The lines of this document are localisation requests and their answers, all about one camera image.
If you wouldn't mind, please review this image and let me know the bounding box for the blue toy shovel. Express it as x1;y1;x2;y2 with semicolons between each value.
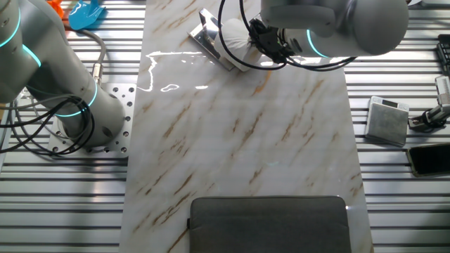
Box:
67;0;106;31

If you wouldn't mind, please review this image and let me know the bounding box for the silver digital scale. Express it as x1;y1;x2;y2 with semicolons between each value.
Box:
364;96;411;148

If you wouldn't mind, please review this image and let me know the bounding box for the shiny metal paper shelf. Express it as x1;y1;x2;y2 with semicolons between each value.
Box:
187;8;235;72

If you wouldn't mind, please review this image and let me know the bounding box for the black wrist cable bundle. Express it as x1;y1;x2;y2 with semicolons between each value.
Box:
217;0;358;72

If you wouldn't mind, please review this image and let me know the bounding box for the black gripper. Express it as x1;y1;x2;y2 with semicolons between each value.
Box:
248;18;296;65

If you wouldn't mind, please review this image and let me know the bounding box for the black base cable bundle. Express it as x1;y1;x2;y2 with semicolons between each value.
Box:
0;93;96;156

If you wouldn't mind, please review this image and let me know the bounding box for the black smartphone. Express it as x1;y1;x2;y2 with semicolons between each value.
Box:
406;142;450;178

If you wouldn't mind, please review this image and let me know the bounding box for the orange toy shovel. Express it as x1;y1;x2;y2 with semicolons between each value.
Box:
47;0;66;19

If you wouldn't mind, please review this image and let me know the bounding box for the marble pattern board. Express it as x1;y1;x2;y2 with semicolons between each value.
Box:
118;0;374;253

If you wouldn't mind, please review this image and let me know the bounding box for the grey cable with metal connector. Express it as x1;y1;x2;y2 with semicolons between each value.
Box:
65;27;108;87

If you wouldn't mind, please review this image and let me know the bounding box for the white toilet paper roll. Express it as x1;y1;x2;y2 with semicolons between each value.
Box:
213;17;263;73

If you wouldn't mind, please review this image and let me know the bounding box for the grey fabric sleeve pad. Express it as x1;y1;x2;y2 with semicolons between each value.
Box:
186;195;352;253

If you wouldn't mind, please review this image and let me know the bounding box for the black keyboard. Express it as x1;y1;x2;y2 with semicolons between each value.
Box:
437;34;450;75

